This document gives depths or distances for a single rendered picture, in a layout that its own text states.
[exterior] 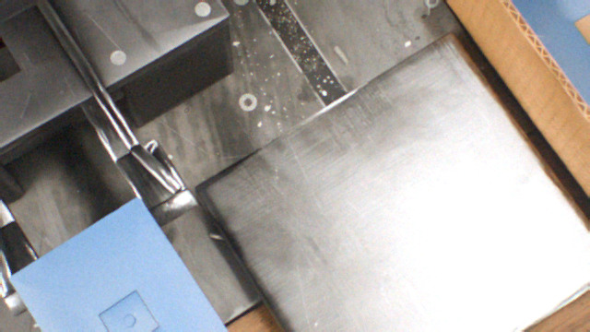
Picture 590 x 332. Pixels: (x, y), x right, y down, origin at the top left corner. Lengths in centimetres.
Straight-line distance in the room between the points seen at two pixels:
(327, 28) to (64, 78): 17
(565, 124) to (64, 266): 27
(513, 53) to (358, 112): 9
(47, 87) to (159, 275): 11
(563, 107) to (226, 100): 19
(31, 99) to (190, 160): 11
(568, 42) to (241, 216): 21
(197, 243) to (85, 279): 11
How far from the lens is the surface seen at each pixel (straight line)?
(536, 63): 66
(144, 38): 62
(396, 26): 72
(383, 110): 68
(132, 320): 58
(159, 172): 60
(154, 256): 59
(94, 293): 59
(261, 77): 70
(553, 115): 68
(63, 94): 62
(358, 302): 65
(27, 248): 60
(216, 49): 66
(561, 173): 71
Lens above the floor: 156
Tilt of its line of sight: 75 degrees down
